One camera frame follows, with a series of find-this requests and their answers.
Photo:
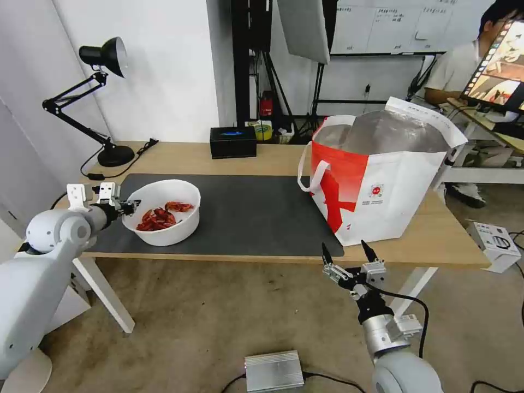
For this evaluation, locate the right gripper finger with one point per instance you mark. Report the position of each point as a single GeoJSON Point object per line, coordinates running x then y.
{"type": "Point", "coordinates": [369, 254]}
{"type": "Point", "coordinates": [328, 258]}

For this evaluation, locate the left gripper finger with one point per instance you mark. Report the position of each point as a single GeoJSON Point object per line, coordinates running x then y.
{"type": "Point", "coordinates": [128, 211]}
{"type": "Point", "coordinates": [133, 202]}

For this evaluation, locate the white plastic bowl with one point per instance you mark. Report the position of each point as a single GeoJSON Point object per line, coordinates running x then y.
{"type": "Point", "coordinates": [172, 236]}

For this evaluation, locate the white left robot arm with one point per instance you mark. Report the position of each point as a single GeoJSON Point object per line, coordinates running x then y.
{"type": "Point", "coordinates": [41, 266]}

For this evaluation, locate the red white takeout bag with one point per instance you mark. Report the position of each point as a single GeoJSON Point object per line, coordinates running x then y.
{"type": "Point", "coordinates": [389, 196]}

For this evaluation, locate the red crayfish shell piece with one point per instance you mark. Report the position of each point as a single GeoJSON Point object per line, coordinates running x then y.
{"type": "Point", "coordinates": [179, 206]}

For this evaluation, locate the black desk lamp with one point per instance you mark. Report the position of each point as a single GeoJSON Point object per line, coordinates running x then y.
{"type": "Point", "coordinates": [116, 155]}

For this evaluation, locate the white table leg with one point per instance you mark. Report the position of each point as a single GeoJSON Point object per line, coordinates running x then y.
{"type": "Point", "coordinates": [106, 299]}
{"type": "Point", "coordinates": [419, 284]}

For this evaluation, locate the black desk mat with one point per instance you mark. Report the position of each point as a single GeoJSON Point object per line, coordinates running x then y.
{"type": "Point", "coordinates": [245, 213]}

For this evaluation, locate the black tissue box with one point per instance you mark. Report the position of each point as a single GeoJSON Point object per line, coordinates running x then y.
{"type": "Point", "coordinates": [233, 145]}

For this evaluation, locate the silver metal power box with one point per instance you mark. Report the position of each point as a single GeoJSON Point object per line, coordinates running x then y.
{"type": "Point", "coordinates": [274, 370]}

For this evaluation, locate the white product carton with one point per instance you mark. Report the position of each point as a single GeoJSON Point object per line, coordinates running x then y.
{"type": "Point", "coordinates": [493, 245]}

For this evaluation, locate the white side desk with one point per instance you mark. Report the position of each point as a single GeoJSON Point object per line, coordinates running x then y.
{"type": "Point", "coordinates": [483, 170]}

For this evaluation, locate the yellow tape roll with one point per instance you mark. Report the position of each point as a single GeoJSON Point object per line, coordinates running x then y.
{"type": "Point", "coordinates": [263, 132]}

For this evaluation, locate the red canister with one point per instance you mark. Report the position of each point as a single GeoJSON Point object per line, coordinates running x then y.
{"type": "Point", "coordinates": [267, 105]}

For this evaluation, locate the black light stand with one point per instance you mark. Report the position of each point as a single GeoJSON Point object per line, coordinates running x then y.
{"type": "Point", "coordinates": [275, 88]}

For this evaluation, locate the person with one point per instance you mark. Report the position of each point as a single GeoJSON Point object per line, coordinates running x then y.
{"type": "Point", "coordinates": [454, 69]}

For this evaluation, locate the black tall panel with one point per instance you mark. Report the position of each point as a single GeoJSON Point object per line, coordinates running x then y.
{"type": "Point", "coordinates": [251, 32]}

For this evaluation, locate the computer monitor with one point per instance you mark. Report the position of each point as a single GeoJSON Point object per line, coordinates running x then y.
{"type": "Point", "coordinates": [497, 69]}

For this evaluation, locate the whiteboard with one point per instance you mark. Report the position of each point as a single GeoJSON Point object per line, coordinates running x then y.
{"type": "Point", "coordinates": [389, 28]}

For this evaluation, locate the white softbox light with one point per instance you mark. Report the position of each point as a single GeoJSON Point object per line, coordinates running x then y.
{"type": "Point", "coordinates": [305, 32]}

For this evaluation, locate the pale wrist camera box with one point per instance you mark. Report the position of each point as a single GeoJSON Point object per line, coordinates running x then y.
{"type": "Point", "coordinates": [108, 191]}
{"type": "Point", "coordinates": [374, 271]}

